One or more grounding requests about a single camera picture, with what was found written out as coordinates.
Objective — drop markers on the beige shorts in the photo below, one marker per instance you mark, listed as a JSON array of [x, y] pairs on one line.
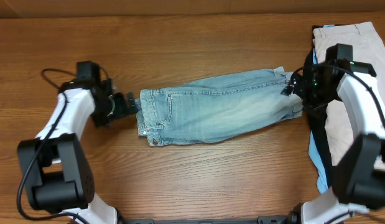
[[368, 48]]

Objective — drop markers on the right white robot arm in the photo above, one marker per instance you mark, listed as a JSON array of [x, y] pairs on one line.
[[357, 186]]

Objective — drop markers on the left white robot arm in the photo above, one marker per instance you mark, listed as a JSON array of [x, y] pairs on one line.
[[57, 180]]

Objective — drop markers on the light blue garment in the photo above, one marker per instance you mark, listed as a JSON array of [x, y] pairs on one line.
[[316, 161]]

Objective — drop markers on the light blue denim shorts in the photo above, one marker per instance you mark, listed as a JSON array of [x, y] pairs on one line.
[[214, 109]]

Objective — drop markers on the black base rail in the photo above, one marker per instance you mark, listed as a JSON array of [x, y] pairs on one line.
[[278, 219]]

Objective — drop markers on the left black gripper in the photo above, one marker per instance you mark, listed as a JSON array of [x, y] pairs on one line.
[[122, 107]]

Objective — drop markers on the black garment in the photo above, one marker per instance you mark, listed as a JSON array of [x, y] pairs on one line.
[[319, 133]]

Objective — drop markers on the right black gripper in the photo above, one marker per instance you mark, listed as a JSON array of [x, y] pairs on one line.
[[297, 87]]

